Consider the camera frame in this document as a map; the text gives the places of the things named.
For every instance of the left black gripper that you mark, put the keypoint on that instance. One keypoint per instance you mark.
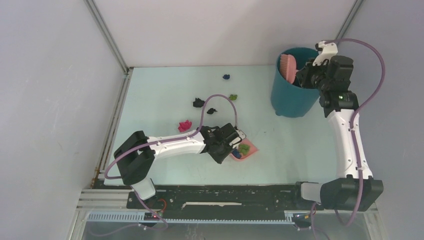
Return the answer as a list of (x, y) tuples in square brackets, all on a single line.
[(219, 158)]

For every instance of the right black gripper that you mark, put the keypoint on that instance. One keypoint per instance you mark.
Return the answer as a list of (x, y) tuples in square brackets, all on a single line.
[(303, 74)]

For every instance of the pink plastic hand brush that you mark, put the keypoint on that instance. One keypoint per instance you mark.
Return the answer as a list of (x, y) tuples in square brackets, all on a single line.
[(288, 67)]

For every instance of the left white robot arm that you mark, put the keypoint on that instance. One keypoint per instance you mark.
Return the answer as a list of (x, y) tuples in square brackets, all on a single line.
[(136, 155)]

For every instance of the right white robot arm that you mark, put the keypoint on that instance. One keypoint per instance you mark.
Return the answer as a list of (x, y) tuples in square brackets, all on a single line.
[(354, 187)]

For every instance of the dark blue paper scrap right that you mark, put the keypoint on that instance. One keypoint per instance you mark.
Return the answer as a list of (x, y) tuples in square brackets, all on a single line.
[(236, 154)]

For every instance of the green paper scrap near brush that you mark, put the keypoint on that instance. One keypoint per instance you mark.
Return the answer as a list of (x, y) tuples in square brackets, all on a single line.
[(244, 149)]

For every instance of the small black paper scrap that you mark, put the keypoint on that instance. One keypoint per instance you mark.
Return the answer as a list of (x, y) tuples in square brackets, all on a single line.
[(211, 111)]

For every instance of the magenta paper scrap large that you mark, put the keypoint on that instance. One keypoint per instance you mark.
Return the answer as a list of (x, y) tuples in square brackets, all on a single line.
[(184, 126)]

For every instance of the teal plastic bucket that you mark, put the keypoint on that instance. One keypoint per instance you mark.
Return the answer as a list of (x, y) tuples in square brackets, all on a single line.
[(289, 99)]

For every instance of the large black paper scrap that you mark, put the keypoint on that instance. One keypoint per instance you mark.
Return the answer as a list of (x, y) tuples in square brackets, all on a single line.
[(198, 103)]

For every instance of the green paper scrap far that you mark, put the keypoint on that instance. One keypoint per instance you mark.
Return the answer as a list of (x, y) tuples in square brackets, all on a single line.
[(233, 97)]

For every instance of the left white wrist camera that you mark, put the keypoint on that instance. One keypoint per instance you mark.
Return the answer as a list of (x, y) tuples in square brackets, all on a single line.
[(241, 136)]

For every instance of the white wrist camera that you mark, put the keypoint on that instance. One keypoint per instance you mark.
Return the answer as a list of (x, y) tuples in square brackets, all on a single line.
[(326, 50), (241, 136)]

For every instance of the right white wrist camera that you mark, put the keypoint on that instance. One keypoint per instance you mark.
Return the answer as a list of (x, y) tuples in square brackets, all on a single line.
[(326, 50)]

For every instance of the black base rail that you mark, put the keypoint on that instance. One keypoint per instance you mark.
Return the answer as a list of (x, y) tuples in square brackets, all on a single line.
[(226, 202)]

